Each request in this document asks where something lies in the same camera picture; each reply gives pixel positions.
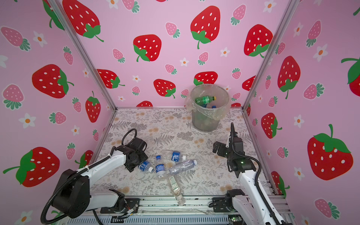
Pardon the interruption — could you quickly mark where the aluminium left corner post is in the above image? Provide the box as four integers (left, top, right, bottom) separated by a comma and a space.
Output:
49, 0, 117, 112

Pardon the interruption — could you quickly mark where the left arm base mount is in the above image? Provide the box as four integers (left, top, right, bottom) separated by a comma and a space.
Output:
100, 189, 140, 215

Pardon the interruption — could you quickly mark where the aluminium corner post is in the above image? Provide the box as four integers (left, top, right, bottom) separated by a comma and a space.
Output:
49, 0, 117, 112
242, 0, 301, 110

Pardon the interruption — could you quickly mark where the translucent plastic bin liner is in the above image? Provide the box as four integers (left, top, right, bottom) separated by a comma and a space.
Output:
185, 84, 231, 121

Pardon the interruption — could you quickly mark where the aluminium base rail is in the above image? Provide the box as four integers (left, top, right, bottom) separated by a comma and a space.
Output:
60, 195, 293, 225

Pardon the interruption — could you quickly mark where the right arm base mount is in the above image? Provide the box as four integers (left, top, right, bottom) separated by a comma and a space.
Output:
208, 189, 245, 212

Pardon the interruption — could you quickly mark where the aluminium right corner post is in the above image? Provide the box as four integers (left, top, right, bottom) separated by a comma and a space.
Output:
242, 0, 301, 110

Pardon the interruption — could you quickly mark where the crushed clear bottle white cap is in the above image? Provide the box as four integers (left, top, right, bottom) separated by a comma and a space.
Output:
169, 159, 198, 175

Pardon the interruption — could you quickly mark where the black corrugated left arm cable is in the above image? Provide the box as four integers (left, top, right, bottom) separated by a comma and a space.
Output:
40, 128, 138, 225

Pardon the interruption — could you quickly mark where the grey wire mesh bin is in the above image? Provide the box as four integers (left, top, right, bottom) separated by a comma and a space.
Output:
190, 84, 232, 133

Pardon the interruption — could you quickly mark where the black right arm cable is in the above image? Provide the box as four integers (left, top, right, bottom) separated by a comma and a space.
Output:
229, 122, 282, 225

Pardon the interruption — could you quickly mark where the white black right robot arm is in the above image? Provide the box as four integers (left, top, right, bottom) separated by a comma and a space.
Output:
209, 140, 292, 225

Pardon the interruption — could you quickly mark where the green bottle yellow cap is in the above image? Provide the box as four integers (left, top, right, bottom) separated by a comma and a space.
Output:
195, 95, 217, 107

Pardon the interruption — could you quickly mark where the Fiji bottle red flower label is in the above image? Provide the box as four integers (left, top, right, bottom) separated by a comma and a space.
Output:
203, 104, 216, 109

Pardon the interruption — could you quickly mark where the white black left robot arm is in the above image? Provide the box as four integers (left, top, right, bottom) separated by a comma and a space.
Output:
41, 138, 148, 220

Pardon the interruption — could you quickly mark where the clear square bottle green label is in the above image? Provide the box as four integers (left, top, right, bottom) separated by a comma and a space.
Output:
167, 176, 186, 206

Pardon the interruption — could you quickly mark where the clear bottle blue label white cap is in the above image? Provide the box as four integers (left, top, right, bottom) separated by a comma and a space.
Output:
164, 151, 187, 163

